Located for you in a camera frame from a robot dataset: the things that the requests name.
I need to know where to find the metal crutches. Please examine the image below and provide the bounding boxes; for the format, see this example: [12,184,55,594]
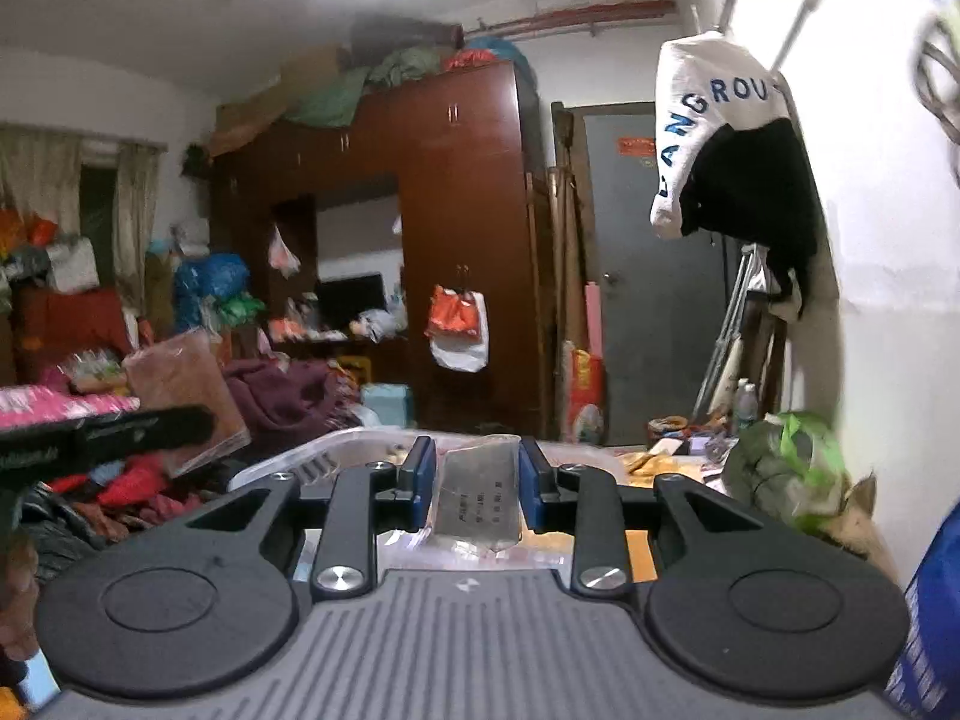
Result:
[693,244,760,422]

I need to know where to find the beige curtain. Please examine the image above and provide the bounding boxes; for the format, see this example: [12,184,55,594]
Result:
[0,124,163,317]

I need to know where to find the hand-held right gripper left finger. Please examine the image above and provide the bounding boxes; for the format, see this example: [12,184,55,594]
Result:
[187,439,438,602]

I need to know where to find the grey door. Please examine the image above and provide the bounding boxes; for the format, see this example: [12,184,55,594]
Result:
[581,114,737,448]

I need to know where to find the red and yellow sack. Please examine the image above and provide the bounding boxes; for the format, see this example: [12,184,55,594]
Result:
[572,349,608,445]

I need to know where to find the grey box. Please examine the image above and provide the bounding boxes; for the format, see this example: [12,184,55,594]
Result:
[431,435,524,553]

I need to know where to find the white plastic laundry basket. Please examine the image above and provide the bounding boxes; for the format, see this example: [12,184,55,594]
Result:
[227,426,627,578]

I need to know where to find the green plastic bag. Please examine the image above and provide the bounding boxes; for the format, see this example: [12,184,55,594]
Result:
[722,411,854,535]

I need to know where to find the blue tote bag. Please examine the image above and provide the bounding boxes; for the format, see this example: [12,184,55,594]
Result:
[883,502,960,720]

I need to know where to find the coiled rope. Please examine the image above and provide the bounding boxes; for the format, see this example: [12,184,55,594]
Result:
[910,13,960,145]

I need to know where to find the red ceiling pipe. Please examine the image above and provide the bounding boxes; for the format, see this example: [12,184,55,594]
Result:
[460,0,677,40]

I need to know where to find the brown wooden wardrobe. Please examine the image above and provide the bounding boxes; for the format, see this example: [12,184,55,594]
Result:
[208,60,546,437]

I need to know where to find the black hanging garment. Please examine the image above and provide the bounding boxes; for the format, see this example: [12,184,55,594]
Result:
[679,116,823,325]

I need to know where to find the black television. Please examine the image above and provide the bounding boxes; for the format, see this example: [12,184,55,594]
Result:
[315,274,388,332]

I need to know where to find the green cloth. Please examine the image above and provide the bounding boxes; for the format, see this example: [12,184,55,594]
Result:
[283,45,445,130]

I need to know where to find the pink printed packet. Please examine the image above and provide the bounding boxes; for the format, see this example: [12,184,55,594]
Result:
[0,382,145,437]

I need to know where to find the red plastic bag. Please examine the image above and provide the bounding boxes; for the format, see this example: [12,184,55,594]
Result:
[442,37,527,74]

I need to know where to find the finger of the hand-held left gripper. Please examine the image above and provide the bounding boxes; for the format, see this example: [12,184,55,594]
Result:
[0,405,217,483]

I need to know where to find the wooden sticks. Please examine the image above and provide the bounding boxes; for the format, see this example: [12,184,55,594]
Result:
[550,101,593,436]

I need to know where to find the pink roll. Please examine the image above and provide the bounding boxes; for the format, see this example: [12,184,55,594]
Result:
[584,281,605,362]

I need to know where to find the orange and white plastic bag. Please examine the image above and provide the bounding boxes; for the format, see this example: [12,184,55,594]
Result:
[424,283,491,374]

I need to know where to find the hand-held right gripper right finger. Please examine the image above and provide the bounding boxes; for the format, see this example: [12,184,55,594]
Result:
[519,436,758,595]

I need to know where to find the person's left hand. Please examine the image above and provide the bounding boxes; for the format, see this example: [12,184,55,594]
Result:
[0,538,41,662]

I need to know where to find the blue plastic bag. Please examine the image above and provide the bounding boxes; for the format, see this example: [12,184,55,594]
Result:
[174,253,253,332]

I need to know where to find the small white hanging bag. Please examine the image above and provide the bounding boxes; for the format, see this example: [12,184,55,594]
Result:
[268,225,302,280]

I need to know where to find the maroon cloth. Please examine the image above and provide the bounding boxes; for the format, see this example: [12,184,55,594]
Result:
[223,358,362,452]

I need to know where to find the teal box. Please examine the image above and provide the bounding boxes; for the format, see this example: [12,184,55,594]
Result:
[361,384,414,430]

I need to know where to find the white hoodie with blue letters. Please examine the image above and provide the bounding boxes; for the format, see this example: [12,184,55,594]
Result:
[649,34,797,242]

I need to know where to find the brown packet in plastic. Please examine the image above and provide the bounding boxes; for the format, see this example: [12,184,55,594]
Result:
[122,330,253,478]

